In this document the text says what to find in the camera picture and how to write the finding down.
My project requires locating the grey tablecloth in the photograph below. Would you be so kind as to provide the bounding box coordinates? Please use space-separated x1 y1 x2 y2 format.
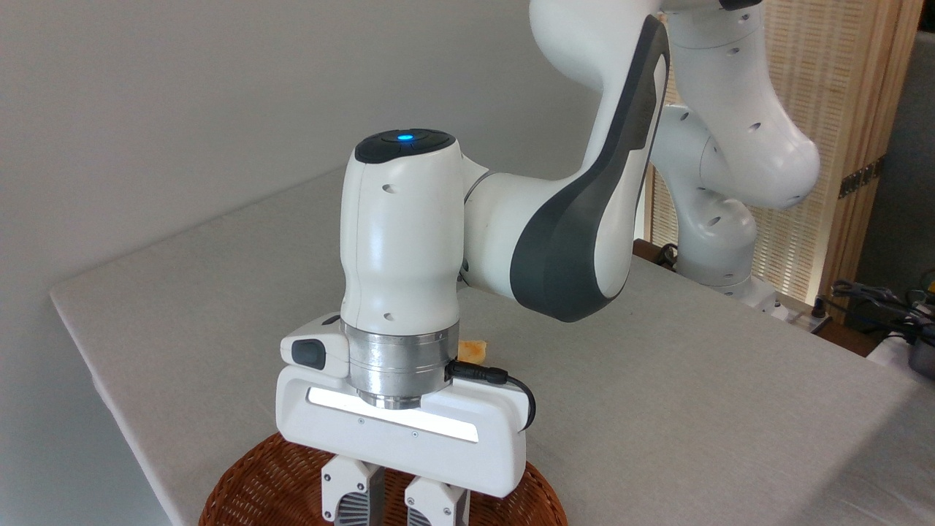
50 167 935 526

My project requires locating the black metal screen hinge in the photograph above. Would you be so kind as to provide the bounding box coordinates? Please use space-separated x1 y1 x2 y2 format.
839 156 887 199

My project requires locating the bundle of black cables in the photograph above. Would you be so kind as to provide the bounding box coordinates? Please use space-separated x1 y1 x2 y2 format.
831 270 935 344

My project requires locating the wooden bamboo folding screen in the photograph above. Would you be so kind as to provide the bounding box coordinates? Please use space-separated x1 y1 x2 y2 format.
643 0 925 322

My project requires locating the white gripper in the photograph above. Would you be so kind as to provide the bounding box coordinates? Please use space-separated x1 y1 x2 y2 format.
275 313 529 526

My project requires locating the brown wicker basket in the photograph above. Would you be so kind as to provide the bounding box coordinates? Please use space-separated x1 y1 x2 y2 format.
199 432 568 526

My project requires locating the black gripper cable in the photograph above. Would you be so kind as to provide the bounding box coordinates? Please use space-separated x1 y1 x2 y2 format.
446 359 537 430

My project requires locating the dark brown wooden furniture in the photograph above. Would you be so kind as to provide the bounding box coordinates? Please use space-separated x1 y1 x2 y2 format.
632 238 677 272

